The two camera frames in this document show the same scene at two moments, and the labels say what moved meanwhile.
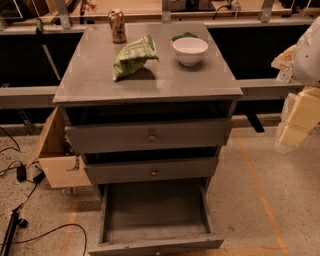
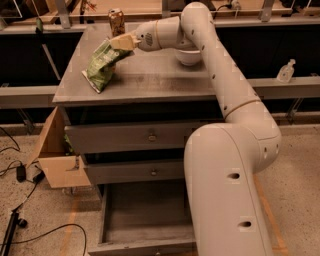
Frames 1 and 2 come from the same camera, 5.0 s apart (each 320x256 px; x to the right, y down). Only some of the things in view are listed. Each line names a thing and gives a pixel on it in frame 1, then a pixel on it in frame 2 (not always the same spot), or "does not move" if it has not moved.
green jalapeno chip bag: (133, 56) → (101, 65)
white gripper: (307, 60) → (145, 37)
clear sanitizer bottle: (285, 75) does not move
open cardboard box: (61, 170) does not move
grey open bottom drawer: (149, 218) does not move
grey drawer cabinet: (147, 105) does not move
